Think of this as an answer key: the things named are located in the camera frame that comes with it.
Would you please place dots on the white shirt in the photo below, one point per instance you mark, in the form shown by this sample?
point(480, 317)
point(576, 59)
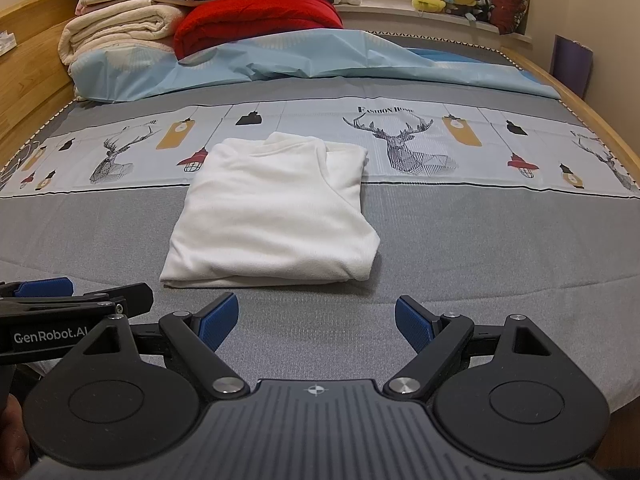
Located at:
point(270, 220)

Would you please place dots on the grey printed bed sheet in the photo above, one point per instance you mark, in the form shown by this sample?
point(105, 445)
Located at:
point(450, 240)

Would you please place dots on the striped plush toy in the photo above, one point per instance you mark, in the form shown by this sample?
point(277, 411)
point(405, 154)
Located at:
point(481, 5)

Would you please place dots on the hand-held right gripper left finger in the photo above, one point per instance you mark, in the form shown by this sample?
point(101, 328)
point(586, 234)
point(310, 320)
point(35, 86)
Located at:
point(218, 322)

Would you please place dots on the windowsill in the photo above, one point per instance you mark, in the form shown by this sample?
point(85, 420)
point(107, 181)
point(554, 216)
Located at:
point(385, 10)

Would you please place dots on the red blanket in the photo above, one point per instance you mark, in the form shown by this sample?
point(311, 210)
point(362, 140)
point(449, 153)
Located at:
point(260, 15)

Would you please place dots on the pale patterned quilt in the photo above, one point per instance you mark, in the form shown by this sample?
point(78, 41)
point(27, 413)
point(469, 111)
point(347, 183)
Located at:
point(110, 67)

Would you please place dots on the light blue quilt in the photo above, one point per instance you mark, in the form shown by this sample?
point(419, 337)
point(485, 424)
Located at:
point(300, 55)

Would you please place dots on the cream folded blanket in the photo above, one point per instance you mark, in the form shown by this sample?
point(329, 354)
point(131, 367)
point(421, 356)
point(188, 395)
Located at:
point(120, 25)

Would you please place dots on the person's left hand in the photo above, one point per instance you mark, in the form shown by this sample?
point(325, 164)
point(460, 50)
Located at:
point(12, 430)

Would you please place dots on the wooden bed frame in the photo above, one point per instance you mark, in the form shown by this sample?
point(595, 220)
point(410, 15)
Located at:
point(30, 60)

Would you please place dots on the small white packet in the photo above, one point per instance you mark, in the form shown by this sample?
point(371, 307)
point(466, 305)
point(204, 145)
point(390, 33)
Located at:
point(7, 42)

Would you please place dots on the purple folder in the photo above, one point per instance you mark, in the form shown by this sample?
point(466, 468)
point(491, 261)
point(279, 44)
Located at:
point(572, 65)

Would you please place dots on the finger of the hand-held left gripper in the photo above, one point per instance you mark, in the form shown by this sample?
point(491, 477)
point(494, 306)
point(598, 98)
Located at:
point(132, 297)
point(45, 287)

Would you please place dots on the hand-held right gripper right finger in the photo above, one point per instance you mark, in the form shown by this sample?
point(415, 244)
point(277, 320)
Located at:
point(412, 322)

